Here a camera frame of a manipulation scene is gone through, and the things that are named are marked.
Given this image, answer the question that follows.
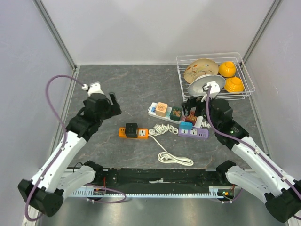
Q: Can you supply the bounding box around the purple cable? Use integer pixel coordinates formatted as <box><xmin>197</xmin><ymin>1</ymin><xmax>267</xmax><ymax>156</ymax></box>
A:
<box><xmin>24</xmin><ymin>74</ymin><xmax>127</xmax><ymax>222</ymax></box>
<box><xmin>206</xmin><ymin>86</ymin><xmax>301</xmax><ymax>221</ymax></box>

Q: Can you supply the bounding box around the beige floral plate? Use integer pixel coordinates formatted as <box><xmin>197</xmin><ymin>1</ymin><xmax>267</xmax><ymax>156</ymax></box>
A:
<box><xmin>184</xmin><ymin>58</ymin><xmax>219</xmax><ymax>84</ymax></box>

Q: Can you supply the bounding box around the purple power strip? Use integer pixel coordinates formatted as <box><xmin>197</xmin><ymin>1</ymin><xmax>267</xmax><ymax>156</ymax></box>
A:
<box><xmin>178</xmin><ymin>128</ymin><xmax>209</xmax><ymax>140</ymax></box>

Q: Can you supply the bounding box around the slotted cable duct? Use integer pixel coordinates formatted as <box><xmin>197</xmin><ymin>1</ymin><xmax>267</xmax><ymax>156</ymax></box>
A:
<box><xmin>69</xmin><ymin>187</ymin><xmax>224</xmax><ymax>199</ymax></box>

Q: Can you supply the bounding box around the dark green cube socket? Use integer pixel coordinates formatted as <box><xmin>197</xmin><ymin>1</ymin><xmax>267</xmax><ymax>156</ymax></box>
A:
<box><xmin>170</xmin><ymin>106</ymin><xmax>182</xmax><ymax>121</ymax></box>

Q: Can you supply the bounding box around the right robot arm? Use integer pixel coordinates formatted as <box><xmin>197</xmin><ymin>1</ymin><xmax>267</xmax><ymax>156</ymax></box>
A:
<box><xmin>181</xmin><ymin>97</ymin><xmax>301</xmax><ymax>223</ymax></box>

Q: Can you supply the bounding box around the white multicolour power strip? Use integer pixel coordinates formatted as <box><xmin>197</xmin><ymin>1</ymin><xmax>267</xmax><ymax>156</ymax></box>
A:
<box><xmin>148</xmin><ymin>102</ymin><xmax>205</xmax><ymax>128</ymax></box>

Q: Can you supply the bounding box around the red-brown cube socket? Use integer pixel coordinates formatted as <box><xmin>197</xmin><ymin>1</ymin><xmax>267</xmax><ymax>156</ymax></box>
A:
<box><xmin>185</xmin><ymin>112</ymin><xmax>197</xmax><ymax>126</ymax></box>

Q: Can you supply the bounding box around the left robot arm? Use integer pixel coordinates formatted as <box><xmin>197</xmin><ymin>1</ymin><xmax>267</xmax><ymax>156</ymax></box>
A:
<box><xmin>17</xmin><ymin>92</ymin><xmax>121</xmax><ymax>217</ymax></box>

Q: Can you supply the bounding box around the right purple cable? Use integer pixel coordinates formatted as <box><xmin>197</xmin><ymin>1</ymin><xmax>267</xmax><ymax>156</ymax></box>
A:
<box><xmin>206</xmin><ymin>86</ymin><xmax>301</xmax><ymax>221</ymax></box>

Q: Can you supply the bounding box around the purple strip white cord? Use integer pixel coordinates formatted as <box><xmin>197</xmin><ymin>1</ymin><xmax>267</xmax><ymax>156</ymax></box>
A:
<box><xmin>148</xmin><ymin>123</ymin><xmax>179</xmax><ymax>136</ymax></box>

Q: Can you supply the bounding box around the beige cube socket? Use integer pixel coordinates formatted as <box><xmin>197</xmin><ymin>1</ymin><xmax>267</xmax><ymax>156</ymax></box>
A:
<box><xmin>155</xmin><ymin>102</ymin><xmax>168</xmax><ymax>117</ymax></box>

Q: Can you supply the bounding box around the white wire dish rack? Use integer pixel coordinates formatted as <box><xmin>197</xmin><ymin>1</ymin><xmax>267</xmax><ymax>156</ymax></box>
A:
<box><xmin>176</xmin><ymin>52</ymin><xmax>256</xmax><ymax>102</ymax></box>

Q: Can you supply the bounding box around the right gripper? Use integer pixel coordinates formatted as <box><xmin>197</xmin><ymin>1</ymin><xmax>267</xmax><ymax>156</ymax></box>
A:
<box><xmin>181</xmin><ymin>92</ymin><xmax>220</xmax><ymax>130</ymax></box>

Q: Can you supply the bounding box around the upper yellow bowl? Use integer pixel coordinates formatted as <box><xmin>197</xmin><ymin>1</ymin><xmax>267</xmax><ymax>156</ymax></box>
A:
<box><xmin>219</xmin><ymin>61</ymin><xmax>236</xmax><ymax>78</ymax></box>

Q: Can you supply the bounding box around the yellow bowl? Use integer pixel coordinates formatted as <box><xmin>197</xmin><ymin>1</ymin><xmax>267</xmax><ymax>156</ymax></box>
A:
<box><xmin>224</xmin><ymin>77</ymin><xmax>244</xmax><ymax>93</ymax></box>
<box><xmin>219</xmin><ymin>61</ymin><xmax>236</xmax><ymax>78</ymax></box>

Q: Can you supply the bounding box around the grey white plate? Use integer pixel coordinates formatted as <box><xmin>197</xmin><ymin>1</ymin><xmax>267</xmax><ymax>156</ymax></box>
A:
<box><xmin>188</xmin><ymin>74</ymin><xmax>225</xmax><ymax>96</ymax></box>

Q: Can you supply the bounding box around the black cube socket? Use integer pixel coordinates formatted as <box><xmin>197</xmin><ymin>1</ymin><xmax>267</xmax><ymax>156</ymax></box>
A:
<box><xmin>125</xmin><ymin>123</ymin><xmax>139</xmax><ymax>138</ymax></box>

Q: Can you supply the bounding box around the lower yellow bowl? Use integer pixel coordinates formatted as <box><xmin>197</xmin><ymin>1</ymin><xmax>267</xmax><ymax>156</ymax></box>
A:
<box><xmin>224</xmin><ymin>77</ymin><xmax>244</xmax><ymax>93</ymax></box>

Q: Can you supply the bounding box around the blue cube socket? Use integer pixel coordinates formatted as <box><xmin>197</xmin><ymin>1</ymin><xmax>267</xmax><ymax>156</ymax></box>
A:
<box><xmin>179</xmin><ymin>122</ymin><xmax>193</xmax><ymax>131</ymax></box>

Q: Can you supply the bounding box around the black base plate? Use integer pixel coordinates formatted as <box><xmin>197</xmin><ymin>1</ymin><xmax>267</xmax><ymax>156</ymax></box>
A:
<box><xmin>91</xmin><ymin>168</ymin><xmax>232</xmax><ymax>194</ymax></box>

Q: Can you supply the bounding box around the orange power strip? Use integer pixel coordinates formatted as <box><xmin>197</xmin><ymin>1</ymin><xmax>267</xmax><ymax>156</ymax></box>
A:
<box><xmin>118</xmin><ymin>127</ymin><xmax>149</xmax><ymax>140</ymax></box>

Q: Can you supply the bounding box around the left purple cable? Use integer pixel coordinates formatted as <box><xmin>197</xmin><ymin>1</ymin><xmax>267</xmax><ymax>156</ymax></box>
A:
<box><xmin>24</xmin><ymin>74</ymin><xmax>127</xmax><ymax>222</ymax></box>

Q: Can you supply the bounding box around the orange strip white cord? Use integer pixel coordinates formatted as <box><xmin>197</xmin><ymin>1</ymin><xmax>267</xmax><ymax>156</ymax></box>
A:
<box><xmin>148</xmin><ymin>135</ymin><xmax>195</xmax><ymax>167</ymax></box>

